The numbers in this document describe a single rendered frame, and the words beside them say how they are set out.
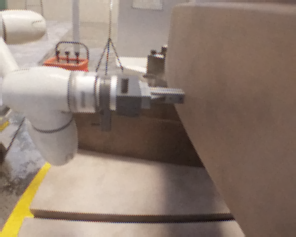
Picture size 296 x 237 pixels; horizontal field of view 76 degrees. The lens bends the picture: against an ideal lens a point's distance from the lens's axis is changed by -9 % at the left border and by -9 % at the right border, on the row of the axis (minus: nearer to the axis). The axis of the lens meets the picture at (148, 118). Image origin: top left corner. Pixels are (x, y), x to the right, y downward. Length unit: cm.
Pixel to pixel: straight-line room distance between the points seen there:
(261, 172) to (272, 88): 9
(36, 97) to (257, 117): 38
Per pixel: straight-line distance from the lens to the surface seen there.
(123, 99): 40
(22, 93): 46
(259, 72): 26
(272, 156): 24
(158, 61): 199
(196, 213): 101
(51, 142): 52
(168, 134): 108
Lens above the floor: 109
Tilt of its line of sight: 29 degrees down
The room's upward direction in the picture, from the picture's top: 7 degrees clockwise
